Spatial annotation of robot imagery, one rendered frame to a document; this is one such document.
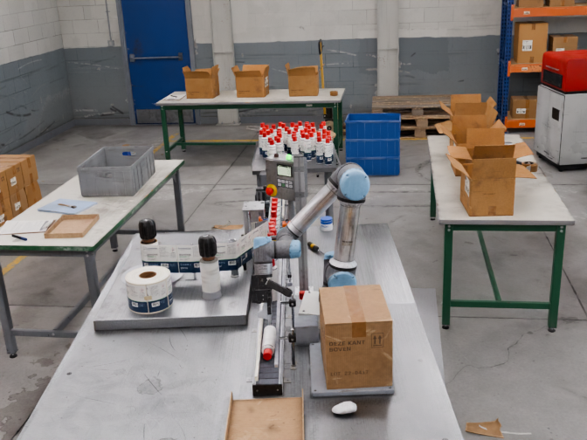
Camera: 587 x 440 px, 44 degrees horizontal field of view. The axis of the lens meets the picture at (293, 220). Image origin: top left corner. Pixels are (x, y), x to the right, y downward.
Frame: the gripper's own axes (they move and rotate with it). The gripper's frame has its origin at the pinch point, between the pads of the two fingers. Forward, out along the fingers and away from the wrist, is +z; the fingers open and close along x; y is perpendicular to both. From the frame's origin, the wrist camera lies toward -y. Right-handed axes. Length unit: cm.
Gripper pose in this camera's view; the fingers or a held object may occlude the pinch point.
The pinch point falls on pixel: (271, 322)
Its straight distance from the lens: 299.0
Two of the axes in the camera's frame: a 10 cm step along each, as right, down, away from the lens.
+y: -10.0, 0.4, 0.2
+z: 0.4, 10.0, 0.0
